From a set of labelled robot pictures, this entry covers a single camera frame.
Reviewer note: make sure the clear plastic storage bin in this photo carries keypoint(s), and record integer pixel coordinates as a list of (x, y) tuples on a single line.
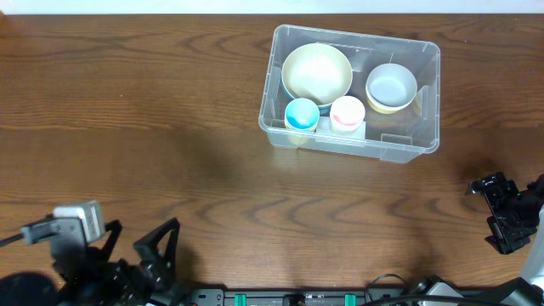
[(398, 137)]

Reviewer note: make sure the pink cup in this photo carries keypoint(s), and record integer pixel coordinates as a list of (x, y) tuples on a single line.
[(347, 113)]

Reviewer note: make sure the dark blue large bowl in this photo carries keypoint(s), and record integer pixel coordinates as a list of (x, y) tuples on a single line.
[(288, 94)]

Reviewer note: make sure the yellow small bowl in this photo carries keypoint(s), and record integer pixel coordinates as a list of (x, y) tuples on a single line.
[(383, 109)]

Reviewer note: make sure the yellow cup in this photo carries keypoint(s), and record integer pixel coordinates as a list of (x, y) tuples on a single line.
[(300, 129), (299, 138)]

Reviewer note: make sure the blue cup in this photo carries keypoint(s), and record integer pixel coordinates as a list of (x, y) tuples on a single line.
[(302, 112)]

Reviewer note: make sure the grey small bowl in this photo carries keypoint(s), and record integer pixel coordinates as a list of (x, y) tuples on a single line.
[(392, 84)]

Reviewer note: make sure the white small bowl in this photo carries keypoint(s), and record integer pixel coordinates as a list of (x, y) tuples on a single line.
[(368, 92)]

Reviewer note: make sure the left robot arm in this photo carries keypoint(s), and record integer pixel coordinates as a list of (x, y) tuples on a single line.
[(27, 288)]

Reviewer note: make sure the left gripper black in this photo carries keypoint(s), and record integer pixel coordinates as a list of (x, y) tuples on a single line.
[(126, 263)]

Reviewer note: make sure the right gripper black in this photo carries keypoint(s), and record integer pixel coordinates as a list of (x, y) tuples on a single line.
[(504, 213)]

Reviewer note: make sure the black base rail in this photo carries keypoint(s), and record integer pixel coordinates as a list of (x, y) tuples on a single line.
[(220, 297)]

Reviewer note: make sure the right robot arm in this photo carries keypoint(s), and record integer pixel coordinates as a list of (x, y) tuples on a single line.
[(526, 288)]

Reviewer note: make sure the pale green cup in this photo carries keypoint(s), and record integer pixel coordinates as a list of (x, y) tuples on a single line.
[(352, 133)]

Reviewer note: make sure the beige large bowl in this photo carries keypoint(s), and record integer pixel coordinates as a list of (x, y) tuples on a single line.
[(319, 72)]

